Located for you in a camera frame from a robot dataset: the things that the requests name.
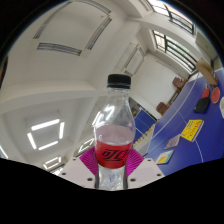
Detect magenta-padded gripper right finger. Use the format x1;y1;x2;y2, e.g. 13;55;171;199
124;148;165;190

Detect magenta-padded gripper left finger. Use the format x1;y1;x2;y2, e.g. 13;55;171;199
59;147;100;190

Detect clear red-labelled drink bottle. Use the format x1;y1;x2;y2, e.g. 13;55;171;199
93;73;137;191

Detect small colourful book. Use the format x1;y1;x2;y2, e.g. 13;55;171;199
155;149;175;166

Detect small grey book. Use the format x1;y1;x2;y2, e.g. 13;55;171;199
164;133;182;150

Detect ceiling light strips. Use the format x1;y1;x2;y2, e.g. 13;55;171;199
0;118;98;176

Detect blue folding partition panels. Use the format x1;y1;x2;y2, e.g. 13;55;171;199
133;109;157;134

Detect yellow book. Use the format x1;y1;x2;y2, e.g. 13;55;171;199
180;118;205;143

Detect black pouch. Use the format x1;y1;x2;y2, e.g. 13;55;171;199
193;96;211;114

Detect ceiling air conditioner unit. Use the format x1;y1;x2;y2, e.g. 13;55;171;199
121;43;148;77
33;0;113;58

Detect tall black-framed glass doors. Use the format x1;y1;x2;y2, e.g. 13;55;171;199
151;29;198;73

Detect wide black-framed window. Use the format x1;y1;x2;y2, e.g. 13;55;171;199
146;0;195;35

